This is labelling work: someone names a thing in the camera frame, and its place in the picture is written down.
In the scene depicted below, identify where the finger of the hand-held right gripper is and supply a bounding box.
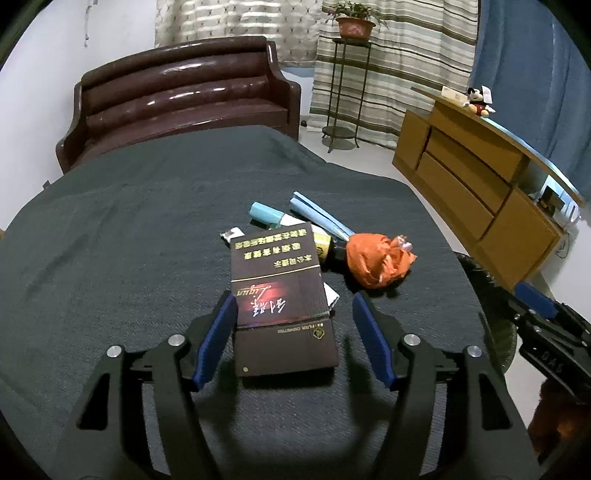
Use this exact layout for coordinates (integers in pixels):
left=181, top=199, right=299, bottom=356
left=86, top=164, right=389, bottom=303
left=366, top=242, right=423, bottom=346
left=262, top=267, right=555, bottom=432
left=514, top=281, right=591, bottom=333
left=505, top=295, right=591, bottom=354

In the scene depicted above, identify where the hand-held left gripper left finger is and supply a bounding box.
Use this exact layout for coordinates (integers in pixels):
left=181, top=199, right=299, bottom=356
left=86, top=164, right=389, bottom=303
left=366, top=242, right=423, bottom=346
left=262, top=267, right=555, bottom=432
left=58, top=291, right=238, bottom=480

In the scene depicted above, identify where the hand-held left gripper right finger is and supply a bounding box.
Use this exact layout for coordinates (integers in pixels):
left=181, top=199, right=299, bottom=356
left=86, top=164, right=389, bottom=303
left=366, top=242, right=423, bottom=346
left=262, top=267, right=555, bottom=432
left=351, top=292, right=543, bottom=480

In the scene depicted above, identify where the dark cigarette box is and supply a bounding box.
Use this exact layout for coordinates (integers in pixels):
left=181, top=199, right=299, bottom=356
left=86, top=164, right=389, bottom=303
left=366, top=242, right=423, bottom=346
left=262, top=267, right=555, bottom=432
left=229, top=247, right=340, bottom=379

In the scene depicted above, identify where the orange plastic bag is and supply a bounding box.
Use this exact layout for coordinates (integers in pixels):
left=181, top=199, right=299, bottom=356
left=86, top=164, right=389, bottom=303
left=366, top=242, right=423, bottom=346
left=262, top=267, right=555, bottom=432
left=345, top=233, right=417, bottom=289

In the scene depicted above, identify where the black bottle with yellow label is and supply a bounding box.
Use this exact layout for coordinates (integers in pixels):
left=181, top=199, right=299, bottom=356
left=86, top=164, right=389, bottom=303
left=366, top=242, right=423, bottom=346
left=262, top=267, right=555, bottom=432
left=311, top=226, right=349, bottom=273

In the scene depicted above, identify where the teal capped white tube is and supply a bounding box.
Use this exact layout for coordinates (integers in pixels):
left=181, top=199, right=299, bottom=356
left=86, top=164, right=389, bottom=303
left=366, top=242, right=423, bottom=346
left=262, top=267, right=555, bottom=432
left=249, top=202, right=324, bottom=234

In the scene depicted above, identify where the light blue sachet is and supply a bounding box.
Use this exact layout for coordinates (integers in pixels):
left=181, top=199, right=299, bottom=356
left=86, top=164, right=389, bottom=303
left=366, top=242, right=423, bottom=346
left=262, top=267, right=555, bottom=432
left=288, top=191, right=354, bottom=241

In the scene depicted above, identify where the small dark box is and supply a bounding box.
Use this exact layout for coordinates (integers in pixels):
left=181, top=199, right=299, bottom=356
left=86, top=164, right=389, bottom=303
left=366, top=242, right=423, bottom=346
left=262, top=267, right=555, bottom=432
left=540, top=185, right=566, bottom=208

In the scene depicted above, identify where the dark grey table cloth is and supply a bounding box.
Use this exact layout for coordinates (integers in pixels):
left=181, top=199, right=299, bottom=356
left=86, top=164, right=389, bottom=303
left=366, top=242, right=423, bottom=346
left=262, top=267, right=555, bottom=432
left=0, top=124, right=509, bottom=480

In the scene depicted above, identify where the wooden cabinet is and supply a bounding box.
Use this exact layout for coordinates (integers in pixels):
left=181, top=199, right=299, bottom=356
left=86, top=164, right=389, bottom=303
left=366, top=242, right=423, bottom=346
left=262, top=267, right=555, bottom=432
left=392, top=87, right=587, bottom=291

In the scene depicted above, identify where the mouse plush toy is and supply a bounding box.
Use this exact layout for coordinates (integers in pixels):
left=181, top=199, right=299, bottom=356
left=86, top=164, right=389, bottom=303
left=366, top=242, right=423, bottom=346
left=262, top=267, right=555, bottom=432
left=464, top=87, right=497, bottom=117

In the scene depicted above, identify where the black metal plant stand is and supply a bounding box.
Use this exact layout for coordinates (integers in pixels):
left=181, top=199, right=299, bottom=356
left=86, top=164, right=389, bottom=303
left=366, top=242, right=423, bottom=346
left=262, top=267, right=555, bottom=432
left=321, top=37, right=372, bottom=153

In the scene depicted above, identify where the tissue box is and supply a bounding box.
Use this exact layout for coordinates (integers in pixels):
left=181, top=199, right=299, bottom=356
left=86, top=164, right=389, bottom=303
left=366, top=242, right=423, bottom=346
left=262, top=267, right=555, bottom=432
left=441, top=85, right=472, bottom=107

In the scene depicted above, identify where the blue curtain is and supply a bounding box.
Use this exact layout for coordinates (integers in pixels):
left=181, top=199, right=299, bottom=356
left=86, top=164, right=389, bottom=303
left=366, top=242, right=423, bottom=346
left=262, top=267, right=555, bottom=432
left=468, top=0, right=591, bottom=204

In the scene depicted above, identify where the dark brown leather sofa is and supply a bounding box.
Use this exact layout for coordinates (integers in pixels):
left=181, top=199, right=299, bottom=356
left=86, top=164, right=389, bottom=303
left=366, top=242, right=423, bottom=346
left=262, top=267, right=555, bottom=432
left=55, top=36, right=302, bottom=175

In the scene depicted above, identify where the striped curtain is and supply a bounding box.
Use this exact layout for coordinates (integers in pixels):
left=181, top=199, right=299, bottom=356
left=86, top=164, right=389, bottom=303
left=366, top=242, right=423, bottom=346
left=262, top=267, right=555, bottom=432
left=308, top=0, right=478, bottom=151

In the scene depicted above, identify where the potted plant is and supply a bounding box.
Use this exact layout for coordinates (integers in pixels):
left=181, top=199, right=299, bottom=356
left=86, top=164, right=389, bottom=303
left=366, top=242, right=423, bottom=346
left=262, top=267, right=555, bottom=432
left=323, top=1, right=389, bottom=43

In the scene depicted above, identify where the beige patterned curtain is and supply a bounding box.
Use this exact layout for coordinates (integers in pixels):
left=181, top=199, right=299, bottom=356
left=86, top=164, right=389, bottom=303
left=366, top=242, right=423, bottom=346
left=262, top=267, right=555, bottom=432
left=154, top=0, right=324, bottom=63

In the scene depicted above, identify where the white air conditioner pipe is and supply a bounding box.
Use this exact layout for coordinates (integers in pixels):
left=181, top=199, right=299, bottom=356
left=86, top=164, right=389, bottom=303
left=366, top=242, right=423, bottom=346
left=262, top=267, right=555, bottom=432
left=83, top=0, right=100, bottom=49

